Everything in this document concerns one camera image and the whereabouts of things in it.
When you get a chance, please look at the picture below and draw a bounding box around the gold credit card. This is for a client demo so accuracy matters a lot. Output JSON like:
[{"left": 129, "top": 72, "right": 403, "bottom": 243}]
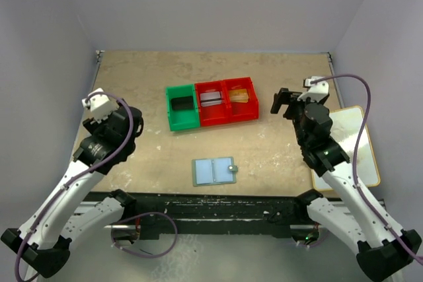
[{"left": 228, "top": 88, "right": 249, "bottom": 103}]

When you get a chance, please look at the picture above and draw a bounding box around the green card holder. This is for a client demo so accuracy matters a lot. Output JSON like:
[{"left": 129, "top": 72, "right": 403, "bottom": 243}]
[{"left": 192, "top": 157, "right": 239, "bottom": 187}]

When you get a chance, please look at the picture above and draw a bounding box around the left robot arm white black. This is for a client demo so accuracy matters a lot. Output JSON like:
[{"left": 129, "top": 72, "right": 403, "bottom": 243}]
[{"left": 1, "top": 106, "right": 143, "bottom": 278}]

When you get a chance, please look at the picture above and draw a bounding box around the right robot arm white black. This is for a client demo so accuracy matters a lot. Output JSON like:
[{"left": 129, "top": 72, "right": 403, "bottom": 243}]
[{"left": 271, "top": 88, "right": 422, "bottom": 281}]

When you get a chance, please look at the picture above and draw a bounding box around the silver card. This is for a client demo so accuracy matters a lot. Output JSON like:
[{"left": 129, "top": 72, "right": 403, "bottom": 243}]
[{"left": 200, "top": 91, "right": 222, "bottom": 107}]

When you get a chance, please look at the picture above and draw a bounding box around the white tray with gold rim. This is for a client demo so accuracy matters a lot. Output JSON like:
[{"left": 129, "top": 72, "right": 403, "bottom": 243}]
[{"left": 310, "top": 106, "right": 381, "bottom": 192}]

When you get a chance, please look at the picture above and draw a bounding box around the right red plastic bin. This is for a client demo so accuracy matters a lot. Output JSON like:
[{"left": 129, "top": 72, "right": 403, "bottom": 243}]
[{"left": 223, "top": 77, "right": 259, "bottom": 123}]

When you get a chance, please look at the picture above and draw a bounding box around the red plastic bin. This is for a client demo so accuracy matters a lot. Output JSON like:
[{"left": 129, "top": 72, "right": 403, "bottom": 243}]
[
  {"left": 194, "top": 81, "right": 229, "bottom": 127},
  {"left": 223, "top": 77, "right": 259, "bottom": 123}
]

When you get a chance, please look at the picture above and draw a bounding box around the middle red plastic bin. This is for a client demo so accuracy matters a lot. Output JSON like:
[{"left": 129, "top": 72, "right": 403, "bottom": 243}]
[{"left": 194, "top": 81, "right": 229, "bottom": 127}]

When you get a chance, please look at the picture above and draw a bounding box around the green plastic bin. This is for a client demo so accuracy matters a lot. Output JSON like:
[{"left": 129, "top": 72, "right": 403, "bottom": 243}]
[{"left": 165, "top": 84, "right": 200, "bottom": 131}]

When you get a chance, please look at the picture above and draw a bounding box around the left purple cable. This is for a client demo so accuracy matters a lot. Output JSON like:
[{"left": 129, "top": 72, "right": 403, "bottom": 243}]
[{"left": 15, "top": 92, "right": 135, "bottom": 282}]

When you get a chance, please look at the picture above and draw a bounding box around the purple cable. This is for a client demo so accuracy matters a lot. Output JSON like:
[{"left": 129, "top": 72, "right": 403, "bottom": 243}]
[
  {"left": 15, "top": 92, "right": 135, "bottom": 282},
  {"left": 310, "top": 73, "right": 423, "bottom": 262}
]

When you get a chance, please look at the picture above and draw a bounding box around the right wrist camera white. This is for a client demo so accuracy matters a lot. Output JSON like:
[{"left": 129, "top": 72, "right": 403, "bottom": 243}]
[{"left": 297, "top": 76, "right": 329, "bottom": 103}]

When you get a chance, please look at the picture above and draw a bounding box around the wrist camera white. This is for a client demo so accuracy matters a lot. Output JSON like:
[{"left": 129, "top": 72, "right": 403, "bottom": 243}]
[
  {"left": 297, "top": 76, "right": 329, "bottom": 103},
  {"left": 81, "top": 88, "right": 118, "bottom": 123}
]

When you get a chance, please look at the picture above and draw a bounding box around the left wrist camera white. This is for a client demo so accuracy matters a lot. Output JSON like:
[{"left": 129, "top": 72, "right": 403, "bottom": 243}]
[{"left": 81, "top": 88, "right": 118, "bottom": 123}]

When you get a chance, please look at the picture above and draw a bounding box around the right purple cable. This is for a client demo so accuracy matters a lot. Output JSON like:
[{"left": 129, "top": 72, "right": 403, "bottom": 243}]
[{"left": 310, "top": 73, "right": 423, "bottom": 262}]

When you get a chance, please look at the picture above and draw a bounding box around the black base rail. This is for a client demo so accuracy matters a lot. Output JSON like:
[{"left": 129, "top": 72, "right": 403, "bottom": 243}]
[{"left": 87, "top": 190, "right": 325, "bottom": 240}]

